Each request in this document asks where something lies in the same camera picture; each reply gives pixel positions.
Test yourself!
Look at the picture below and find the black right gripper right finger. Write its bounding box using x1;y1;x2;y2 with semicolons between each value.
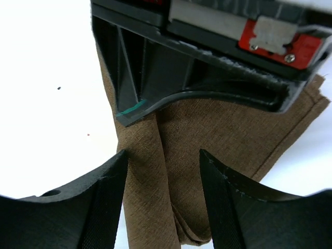
200;150;331;248

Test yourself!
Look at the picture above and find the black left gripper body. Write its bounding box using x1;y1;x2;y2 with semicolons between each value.
92;1;331;80

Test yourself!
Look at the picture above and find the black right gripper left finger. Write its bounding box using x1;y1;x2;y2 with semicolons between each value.
1;150;128;249

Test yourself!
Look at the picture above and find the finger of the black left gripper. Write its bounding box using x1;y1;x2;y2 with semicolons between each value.
92;16;305;127

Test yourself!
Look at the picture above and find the brown cloth napkin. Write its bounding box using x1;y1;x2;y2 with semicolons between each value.
94;41;331;249

